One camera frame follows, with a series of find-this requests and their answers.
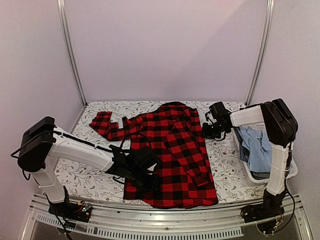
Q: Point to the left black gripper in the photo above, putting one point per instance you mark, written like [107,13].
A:
[151,187]

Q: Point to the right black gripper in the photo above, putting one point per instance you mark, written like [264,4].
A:
[206,134]

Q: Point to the red black plaid shirt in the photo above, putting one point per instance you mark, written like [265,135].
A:
[175,134]

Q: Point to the white plastic laundry basket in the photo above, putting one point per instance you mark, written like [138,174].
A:
[259,178]

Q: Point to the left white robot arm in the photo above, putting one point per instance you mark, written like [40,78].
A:
[46,140]

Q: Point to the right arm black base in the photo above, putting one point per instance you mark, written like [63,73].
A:
[270,207]

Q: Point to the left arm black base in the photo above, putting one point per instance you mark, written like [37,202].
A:
[68,210]

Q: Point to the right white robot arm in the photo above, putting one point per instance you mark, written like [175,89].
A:
[281,129]

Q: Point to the dark checked shirt in basket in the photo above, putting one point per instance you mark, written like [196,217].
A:
[243,152]

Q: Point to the light blue collared shirt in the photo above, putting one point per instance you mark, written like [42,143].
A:
[259,147]

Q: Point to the floral patterned table cloth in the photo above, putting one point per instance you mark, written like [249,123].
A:
[230,177]

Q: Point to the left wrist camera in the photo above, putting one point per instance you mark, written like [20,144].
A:
[146,159]

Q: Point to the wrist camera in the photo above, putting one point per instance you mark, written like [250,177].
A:
[220,113]
[146,159]

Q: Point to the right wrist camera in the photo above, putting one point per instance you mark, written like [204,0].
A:
[220,113]

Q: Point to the aluminium front rail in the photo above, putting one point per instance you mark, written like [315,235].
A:
[121,221]

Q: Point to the right aluminium frame post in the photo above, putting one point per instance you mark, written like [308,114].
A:
[270,4]

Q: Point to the aluminium frame post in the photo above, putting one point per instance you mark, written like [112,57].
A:
[270,4]
[61,7]

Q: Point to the left aluminium frame post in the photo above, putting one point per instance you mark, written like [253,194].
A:
[61,7]

